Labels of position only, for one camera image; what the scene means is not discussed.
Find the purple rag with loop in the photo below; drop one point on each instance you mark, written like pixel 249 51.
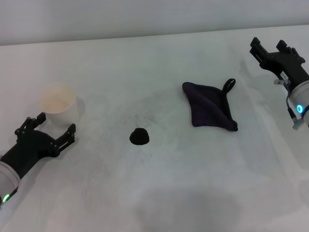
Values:
pixel 207 108

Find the white paper cup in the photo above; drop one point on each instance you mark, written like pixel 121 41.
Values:
pixel 60 106

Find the small black pile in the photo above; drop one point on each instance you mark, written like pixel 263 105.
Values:
pixel 139 137

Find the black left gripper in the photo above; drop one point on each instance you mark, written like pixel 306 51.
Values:
pixel 29 149

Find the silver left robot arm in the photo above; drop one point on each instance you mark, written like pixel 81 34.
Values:
pixel 7 181

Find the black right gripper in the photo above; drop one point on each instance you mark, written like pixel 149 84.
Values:
pixel 287 66

